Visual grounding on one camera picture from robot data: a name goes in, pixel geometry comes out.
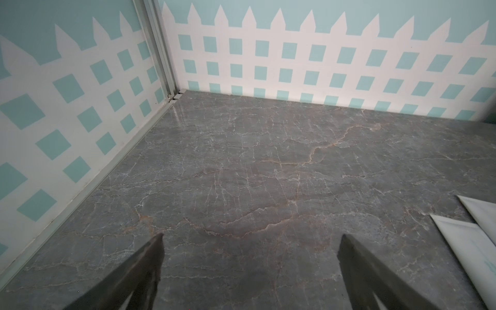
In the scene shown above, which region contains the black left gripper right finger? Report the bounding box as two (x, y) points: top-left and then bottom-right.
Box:
(337, 234), (438, 309)

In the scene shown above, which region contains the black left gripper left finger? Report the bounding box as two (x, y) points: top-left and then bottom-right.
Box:
(65, 233), (165, 309)

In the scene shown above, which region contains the green cap tube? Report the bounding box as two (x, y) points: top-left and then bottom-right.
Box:
(431, 214), (495, 309)

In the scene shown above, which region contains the white dark cap toothpaste tube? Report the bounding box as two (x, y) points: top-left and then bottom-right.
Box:
(457, 195), (496, 244)

